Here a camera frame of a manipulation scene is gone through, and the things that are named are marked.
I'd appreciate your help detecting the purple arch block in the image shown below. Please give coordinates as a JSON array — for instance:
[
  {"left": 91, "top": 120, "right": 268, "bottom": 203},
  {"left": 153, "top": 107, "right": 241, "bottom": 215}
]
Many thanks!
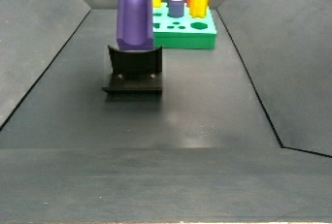
[{"left": 117, "top": 0, "right": 153, "bottom": 50}]

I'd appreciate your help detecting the black curved fixture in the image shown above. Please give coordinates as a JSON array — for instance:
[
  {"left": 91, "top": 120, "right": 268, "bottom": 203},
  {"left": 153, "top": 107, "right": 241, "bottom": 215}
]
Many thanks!
[{"left": 104, "top": 47, "right": 162, "bottom": 93}]

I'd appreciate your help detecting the purple cylinder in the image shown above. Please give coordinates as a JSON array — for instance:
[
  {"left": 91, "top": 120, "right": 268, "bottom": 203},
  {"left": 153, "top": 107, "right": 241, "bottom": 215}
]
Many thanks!
[{"left": 169, "top": 0, "right": 185, "bottom": 17}]

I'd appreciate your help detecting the green shape sorter base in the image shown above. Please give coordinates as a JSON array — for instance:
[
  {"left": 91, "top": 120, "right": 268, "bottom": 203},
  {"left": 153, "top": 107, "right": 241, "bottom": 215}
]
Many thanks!
[{"left": 153, "top": 3, "right": 217, "bottom": 49}]

